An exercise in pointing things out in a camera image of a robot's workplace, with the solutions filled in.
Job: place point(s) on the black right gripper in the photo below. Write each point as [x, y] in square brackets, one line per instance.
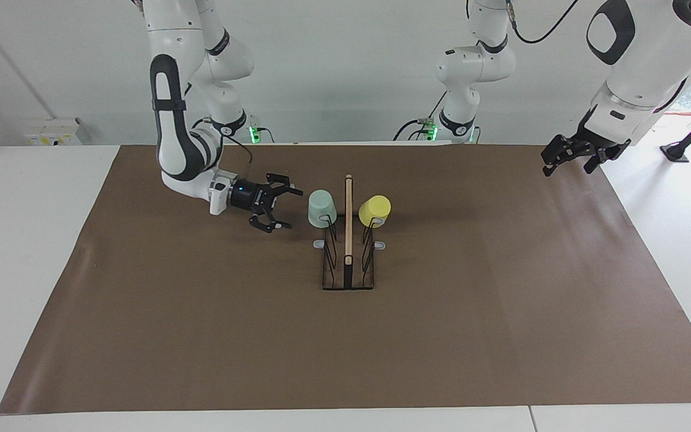
[248, 197]

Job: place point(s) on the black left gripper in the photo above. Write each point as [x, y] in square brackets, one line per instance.
[600, 135]

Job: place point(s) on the pale green plastic cup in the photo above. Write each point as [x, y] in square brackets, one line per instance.
[321, 207]

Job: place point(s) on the yellow plastic cup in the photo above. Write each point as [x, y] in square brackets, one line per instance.
[374, 209]

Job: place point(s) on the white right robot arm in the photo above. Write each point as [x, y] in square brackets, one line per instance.
[171, 108]

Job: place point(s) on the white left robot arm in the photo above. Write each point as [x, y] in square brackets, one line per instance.
[639, 66]

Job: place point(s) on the brown paper table mat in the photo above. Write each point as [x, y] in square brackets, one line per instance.
[345, 348]

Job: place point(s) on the white wall socket box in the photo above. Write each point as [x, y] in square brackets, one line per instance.
[54, 133]

